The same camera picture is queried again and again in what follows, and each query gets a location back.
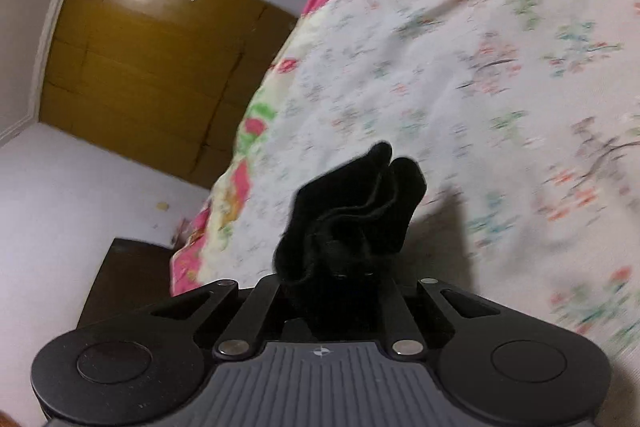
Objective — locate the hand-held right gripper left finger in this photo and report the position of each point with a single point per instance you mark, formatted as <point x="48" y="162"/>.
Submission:
<point x="260" y="307"/>

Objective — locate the wooden wardrobe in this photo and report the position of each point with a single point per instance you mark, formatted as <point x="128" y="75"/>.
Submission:
<point x="150" y="72"/>

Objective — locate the white floral bed sheet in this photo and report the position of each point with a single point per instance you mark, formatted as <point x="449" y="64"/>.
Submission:
<point x="450" y="82"/>

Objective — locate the black pants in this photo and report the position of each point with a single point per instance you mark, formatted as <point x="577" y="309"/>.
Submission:
<point x="345" y="227"/>

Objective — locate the wooden nightstand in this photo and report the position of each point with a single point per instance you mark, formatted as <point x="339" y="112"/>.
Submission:
<point x="130" y="277"/>

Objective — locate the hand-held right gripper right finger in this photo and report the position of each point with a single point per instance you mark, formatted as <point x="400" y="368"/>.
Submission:
<point x="400" y="317"/>

